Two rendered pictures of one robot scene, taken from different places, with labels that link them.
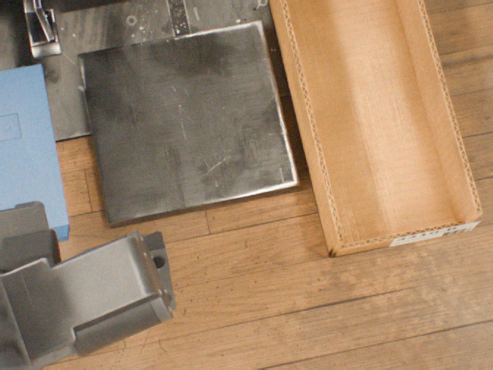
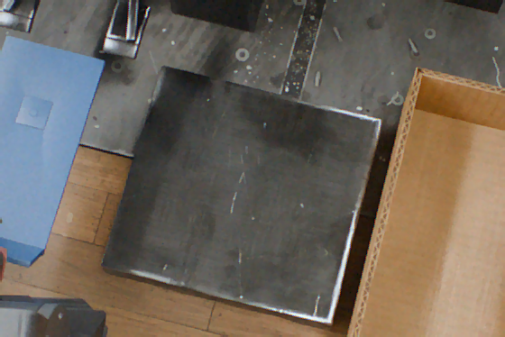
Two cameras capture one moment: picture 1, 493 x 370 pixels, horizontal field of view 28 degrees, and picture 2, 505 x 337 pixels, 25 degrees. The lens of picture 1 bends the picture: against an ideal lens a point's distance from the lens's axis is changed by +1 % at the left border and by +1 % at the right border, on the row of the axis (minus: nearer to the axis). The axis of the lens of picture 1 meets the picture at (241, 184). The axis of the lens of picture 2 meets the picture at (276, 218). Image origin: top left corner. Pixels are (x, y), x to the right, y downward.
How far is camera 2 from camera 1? 0.11 m
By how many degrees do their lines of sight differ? 7
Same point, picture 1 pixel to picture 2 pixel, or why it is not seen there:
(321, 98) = (408, 238)
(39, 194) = (30, 202)
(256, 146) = (305, 258)
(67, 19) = (175, 22)
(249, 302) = not seen: outside the picture
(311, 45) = (426, 173)
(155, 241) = (90, 323)
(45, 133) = (70, 139)
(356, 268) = not seen: outside the picture
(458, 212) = not seen: outside the picture
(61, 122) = (111, 131)
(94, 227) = (87, 260)
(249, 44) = (354, 140)
